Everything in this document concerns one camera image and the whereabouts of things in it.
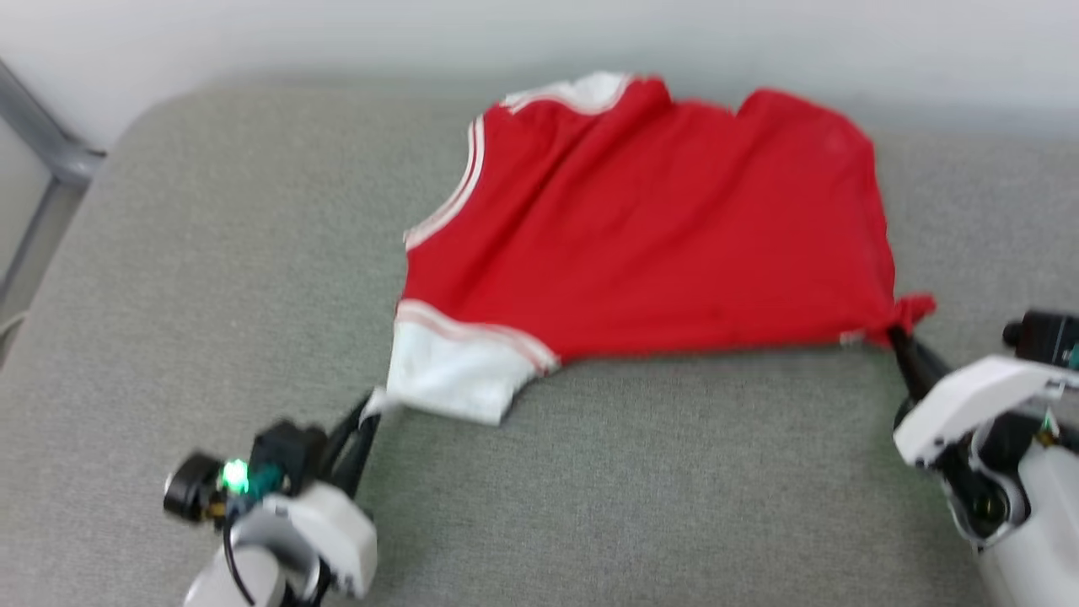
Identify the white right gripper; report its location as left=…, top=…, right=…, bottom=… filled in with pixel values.
left=889, top=329, right=1065, bottom=467

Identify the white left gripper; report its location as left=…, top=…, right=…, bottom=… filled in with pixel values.
left=282, top=400, right=382, bottom=599

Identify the red white sleeveless jersey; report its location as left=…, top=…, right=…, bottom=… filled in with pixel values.
left=386, top=72, right=937, bottom=427

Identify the grey fabric sofa cushion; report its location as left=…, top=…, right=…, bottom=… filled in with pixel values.
left=0, top=76, right=1079, bottom=607

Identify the black cable teal connector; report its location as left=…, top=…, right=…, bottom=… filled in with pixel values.
left=221, top=464, right=283, bottom=607

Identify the grey metal frame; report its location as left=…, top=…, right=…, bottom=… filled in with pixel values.
left=0, top=59, right=106, bottom=338

